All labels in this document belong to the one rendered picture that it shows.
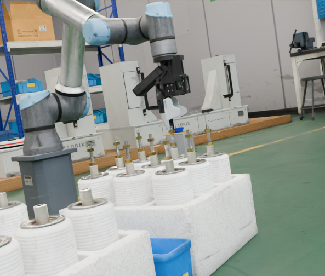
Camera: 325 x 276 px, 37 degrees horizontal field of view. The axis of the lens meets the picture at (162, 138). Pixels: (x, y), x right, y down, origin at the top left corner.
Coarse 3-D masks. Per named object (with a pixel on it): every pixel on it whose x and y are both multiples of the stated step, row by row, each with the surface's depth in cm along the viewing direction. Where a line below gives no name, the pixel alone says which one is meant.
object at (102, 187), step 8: (104, 176) 128; (112, 176) 131; (80, 184) 128; (88, 184) 126; (96, 184) 126; (104, 184) 127; (112, 184) 130; (96, 192) 127; (104, 192) 127; (112, 192) 129; (112, 200) 129
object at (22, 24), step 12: (12, 12) 616; (24, 12) 628; (36, 12) 640; (12, 24) 617; (24, 24) 628; (36, 24) 641; (48, 24) 654; (0, 36) 638; (12, 36) 618; (24, 36) 627; (36, 36) 640; (48, 36) 653
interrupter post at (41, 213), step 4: (40, 204) 82; (44, 204) 82; (36, 208) 81; (40, 208) 81; (44, 208) 81; (36, 212) 81; (40, 212) 81; (44, 212) 81; (36, 216) 81; (40, 216) 81; (44, 216) 81; (48, 216) 82; (36, 220) 81; (40, 220) 81; (44, 220) 81; (48, 220) 82; (36, 224) 81; (40, 224) 81
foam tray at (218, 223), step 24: (216, 192) 123; (240, 192) 134; (120, 216) 119; (144, 216) 115; (168, 216) 111; (192, 216) 110; (216, 216) 121; (240, 216) 133; (192, 240) 109; (216, 240) 119; (240, 240) 131; (192, 264) 110; (216, 264) 118
